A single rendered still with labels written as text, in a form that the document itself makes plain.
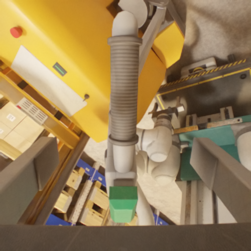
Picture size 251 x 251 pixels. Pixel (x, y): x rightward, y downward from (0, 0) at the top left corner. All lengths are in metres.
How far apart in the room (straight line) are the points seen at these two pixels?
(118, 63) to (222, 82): 1.23
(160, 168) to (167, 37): 0.78
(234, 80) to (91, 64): 0.96
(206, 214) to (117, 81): 0.99
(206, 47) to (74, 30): 1.07
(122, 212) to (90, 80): 0.65
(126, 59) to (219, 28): 1.40
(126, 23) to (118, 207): 0.22
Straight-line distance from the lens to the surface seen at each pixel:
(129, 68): 0.21
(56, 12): 0.87
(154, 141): 0.78
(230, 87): 1.44
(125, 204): 0.25
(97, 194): 3.16
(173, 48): 1.24
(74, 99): 0.92
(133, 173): 0.26
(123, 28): 0.21
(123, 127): 0.22
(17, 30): 0.85
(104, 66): 0.86
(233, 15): 1.58
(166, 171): 1.04
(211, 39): 1.60
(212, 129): 1.11
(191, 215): 1.09
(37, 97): 1.29
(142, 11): 1.11
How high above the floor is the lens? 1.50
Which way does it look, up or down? 42 degrees down
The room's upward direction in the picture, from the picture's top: 159 degrees counter-clockwise
